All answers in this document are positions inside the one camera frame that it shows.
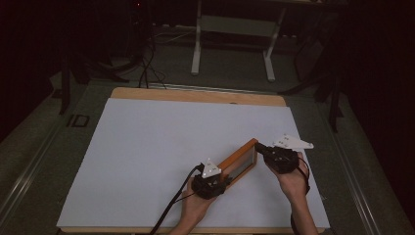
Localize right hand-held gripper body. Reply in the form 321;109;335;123
262;133;315;175

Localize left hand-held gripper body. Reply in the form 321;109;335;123
190;158;229;201

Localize wooden picture frame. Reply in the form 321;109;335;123
216;137;259;191

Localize person's left hand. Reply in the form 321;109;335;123
178;177;217;228

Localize person's right hand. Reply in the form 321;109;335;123
265;160;311;201

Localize white table mat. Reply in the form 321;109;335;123
56;97;331;230

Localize black metal stand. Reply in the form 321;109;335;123
278;13;346;133
58;53;130;116

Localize black floor plate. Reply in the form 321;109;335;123
66;114;90;128

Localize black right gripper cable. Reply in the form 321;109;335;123
289;156;312;235

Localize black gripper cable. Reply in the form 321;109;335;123
149;164;206;235
289;156;312;235

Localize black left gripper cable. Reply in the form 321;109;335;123
149;164;206;235

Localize metal floor rail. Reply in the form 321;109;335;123
0;126;67;223
321;107;383;235

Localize white metal desk frame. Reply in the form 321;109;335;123
190;0;289;83

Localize black floor cables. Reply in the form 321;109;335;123
130;6;168;90

